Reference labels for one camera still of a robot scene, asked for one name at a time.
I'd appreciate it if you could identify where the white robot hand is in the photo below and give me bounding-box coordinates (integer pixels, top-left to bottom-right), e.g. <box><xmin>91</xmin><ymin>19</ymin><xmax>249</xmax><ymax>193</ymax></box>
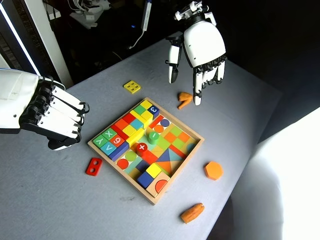
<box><xmin>165</xmin><ymin>21</ymin><xmax>228</xmax><ymax>106</ymax></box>
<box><xmin>0</xmin><ymin>68</ymin><xmax>90</xmax><ymax>152</ymax></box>

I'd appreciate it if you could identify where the green minus cylinder block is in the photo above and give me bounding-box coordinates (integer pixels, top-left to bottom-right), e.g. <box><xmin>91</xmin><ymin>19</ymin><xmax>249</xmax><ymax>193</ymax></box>
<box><xmin>147</xmin><ymin>131</ymin><xmax>160</xmax><ymax>145</ymax></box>

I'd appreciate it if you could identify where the yellow four-hole block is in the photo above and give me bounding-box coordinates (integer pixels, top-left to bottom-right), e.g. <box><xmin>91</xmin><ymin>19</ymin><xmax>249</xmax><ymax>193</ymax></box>
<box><xmin>123</xmin><ymin>80</ymin><xmax>142</xmax><ymax>95</ymax></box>

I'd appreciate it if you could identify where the red two-hole block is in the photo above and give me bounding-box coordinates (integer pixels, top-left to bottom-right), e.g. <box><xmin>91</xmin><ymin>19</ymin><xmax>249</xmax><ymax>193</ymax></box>
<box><xmin>85</xmin><ymin>157</ymin><xmax>103</xmax><ymax>177</ymax></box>

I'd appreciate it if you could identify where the orange hexagon block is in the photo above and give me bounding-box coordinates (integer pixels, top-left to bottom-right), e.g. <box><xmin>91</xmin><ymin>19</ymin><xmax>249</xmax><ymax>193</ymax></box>
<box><xmin>204</xmin><ymin>161</ymin><xmax>224</xmax><ymax>181</ymax></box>

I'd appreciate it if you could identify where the orange toy chicken drumstick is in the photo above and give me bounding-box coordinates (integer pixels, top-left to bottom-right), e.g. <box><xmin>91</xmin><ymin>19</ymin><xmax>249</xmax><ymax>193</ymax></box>
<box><xmin>177</xmin><ymin>91</ymin><xmax>194</xmax><ymax>110</ymax></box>

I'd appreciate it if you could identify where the yellow wooden cube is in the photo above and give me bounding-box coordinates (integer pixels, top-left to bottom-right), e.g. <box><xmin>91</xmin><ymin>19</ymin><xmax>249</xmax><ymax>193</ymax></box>
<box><xmin>145</xmin><ymin>162</ymin><xmax>163</xmax><ymax>179</ymax></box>
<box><xmin>140</xmin><ymin>110</ymin><xmax>154</xmax><ymax>126</ymax></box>
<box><xmin>122</xmin><ymin>124</ymin><xmax>138</xmax><ymax>137</ymax></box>
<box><xmin>139</xmin><ymin>99</ymin><xmax>153</xmax><ymax>111</ymax></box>

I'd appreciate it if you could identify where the blue number three cube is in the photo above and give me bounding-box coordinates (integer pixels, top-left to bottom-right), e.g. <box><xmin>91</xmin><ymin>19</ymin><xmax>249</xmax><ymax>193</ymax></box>
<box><xmin>147</xmin><ymin>105</ymin><xmax>160</xmax><ymax>120</ymax></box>

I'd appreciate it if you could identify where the green wooden cube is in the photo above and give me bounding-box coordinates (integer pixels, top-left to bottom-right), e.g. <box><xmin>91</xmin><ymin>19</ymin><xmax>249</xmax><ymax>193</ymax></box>
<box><xmin>133</xmin><ymin>104</ymin><xmax>147</xmax><ymax>116</ymax></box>

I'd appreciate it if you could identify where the green letter Y cube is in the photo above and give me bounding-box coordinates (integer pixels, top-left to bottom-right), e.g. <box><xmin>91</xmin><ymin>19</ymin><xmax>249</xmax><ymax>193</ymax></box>
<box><xmin>92</xmin><ymin>134</ymin><xmax>109</xmax><ymax>148</ymax></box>

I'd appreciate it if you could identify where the wooden puzzle tray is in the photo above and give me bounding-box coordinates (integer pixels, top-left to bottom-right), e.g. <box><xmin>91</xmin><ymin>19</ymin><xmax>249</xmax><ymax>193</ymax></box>
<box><xmin>87</xmin><ymin>96</ymin><xmax>205</xmax><ymax>206</ymax></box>

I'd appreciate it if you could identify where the yellow wooden bar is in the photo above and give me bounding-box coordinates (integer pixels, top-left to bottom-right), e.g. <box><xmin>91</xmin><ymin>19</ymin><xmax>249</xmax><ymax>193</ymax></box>
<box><xmin>129</xmin><ymin>109</ymin><xmax>151</xmax><ymax>128</ymax></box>
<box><xmin>125</xmin><ymin>127</ymin><xmax>146</xmax><ymax>149</ymax></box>

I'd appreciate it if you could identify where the green letter X cube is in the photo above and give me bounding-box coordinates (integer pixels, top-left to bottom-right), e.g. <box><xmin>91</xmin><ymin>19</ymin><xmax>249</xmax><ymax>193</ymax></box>
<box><xmin>101</xmin><ymin>127</ymin><xmax>117</xmax><ymax>141</ymax></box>

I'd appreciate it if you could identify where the teal letter V cube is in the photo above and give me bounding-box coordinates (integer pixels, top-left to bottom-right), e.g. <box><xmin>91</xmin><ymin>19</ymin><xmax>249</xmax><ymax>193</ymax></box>
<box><xmin>100</xmin><ymin>142</ymin><xmax>117</xmax><ymax>156</ymax></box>

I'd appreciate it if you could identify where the teal wooden cube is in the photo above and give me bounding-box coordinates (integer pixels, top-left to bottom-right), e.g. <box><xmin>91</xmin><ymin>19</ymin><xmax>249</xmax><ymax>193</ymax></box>
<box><xmin>130</xmin><ymin>119</ymin><xmax>145</xmax><ymax>131</ymax></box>

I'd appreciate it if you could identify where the grey table cloth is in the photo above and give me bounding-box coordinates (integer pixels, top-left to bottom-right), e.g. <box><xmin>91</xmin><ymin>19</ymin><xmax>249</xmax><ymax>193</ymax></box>
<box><xmin>0</xmin><ymin>31</ymin><xmax>284</xmax><ymax>240</ymax></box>

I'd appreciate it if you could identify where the red wooden bar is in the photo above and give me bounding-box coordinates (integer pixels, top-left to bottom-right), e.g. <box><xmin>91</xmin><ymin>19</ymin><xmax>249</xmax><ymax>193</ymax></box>
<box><xmin>110</xmin><ymin>125</ymin><xmax>130</xmax><ymax>141</ymax></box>

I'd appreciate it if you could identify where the red number six cube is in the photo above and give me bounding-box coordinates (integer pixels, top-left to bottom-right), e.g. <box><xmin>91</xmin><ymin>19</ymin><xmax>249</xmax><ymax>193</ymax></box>
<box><xmin>109</xmin><ymin>134</ymin><xmax>126</xmax><ymax>148</ymax></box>

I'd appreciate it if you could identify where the white electronic device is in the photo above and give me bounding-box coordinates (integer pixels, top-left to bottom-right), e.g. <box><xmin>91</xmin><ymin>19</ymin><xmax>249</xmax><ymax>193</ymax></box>
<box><xmin>69</xmin><ymin>0</ymin><xmax>111</xmax><ymax>30</ymax></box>

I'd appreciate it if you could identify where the blue wooden bar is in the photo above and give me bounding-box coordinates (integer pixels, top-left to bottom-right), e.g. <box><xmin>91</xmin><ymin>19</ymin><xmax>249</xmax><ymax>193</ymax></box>
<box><xmin>108</xmin><ymin>141</ymin><xmax>130</xmax><ymax>162</ymax></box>

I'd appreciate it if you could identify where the blue wooden cube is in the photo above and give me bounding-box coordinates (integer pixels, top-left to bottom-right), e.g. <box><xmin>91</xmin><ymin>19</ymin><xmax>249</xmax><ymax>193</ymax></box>
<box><xmin>136</xmin><ymin>171</ymin><xmax>154</xmax><ymax>190</ymax></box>

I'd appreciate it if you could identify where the orange-brown toy food piece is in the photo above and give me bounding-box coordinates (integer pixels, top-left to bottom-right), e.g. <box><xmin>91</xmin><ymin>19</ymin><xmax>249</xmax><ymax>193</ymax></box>
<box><xmin>180</xmin><ymin>202</ymin><xmax>205</xmax><ymax>224</ymax></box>

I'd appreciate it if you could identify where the white cable adapter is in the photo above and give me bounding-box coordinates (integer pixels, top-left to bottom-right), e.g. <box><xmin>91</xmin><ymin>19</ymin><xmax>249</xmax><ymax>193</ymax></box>
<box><xmin>141</xmin><ymin>0</ymin><xmax>153</xmax><ymax>33</ymax></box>

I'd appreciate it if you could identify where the white frame post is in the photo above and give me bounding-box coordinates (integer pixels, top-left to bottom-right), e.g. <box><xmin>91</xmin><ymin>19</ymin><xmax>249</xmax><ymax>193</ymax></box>
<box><xmin>23</xmin><ymin>0</ymin><xmax>74</xmax><ymax>87</ymax></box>

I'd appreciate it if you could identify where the white cable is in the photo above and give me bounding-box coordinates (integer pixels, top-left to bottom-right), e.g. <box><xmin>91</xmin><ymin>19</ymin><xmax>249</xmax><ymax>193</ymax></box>
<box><xmin>128</xmin><ymin>29</ymin><xmax>146</xmax><ymax>50</ymax></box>

